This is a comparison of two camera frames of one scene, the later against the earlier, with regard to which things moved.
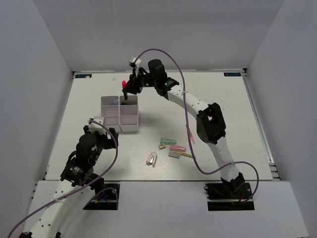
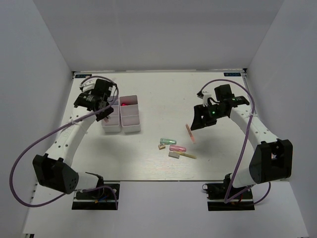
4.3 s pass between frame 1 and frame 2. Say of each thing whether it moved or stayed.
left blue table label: stayed
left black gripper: moved
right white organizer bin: stayed
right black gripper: moved
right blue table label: stayed
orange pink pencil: stayed
